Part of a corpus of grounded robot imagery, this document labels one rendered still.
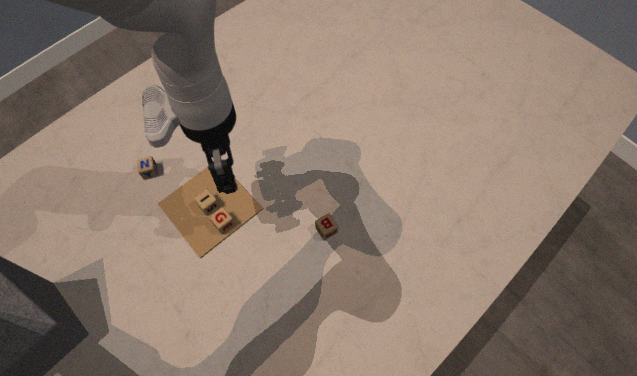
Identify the tan square mat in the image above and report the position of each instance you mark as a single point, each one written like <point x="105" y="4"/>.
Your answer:
<point x="197" y="229"/>

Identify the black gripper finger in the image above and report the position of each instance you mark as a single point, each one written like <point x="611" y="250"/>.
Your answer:
<point x="220" y="170"/>

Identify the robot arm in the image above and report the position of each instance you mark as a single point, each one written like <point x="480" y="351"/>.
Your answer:
<point x="188" y="68"/>

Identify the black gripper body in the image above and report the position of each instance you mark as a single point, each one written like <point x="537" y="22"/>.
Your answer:
<point x="212" y="137"/>

